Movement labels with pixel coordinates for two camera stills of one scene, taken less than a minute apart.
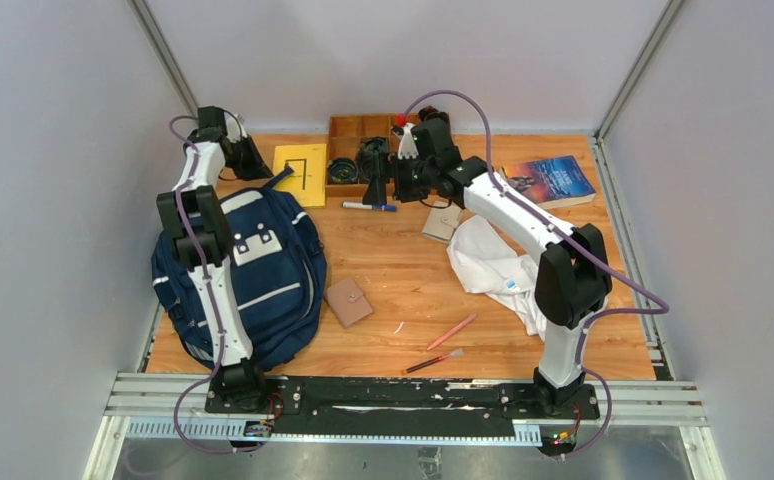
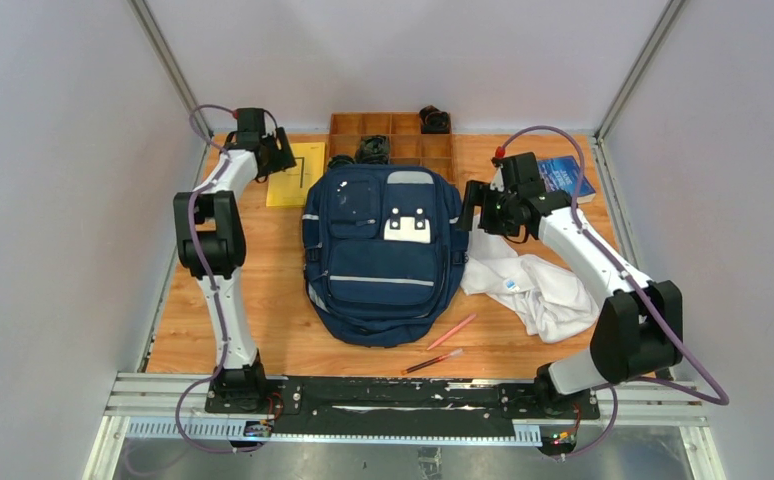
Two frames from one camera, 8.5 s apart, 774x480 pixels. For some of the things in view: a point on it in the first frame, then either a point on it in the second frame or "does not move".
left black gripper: x=250 y=158 -> x=280 y=157
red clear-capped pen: x=454 y=353 does not move
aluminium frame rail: x=172 y=407 does not move
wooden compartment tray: x=345 y=136 does not move
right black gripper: x=377 y=190 -> x=476 y=194
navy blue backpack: x=277 y=269 -> x=384 y=251
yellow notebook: x=308 y=180 does not move
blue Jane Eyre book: x=552 y=181 does not move
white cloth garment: x=482 y=261 does not move
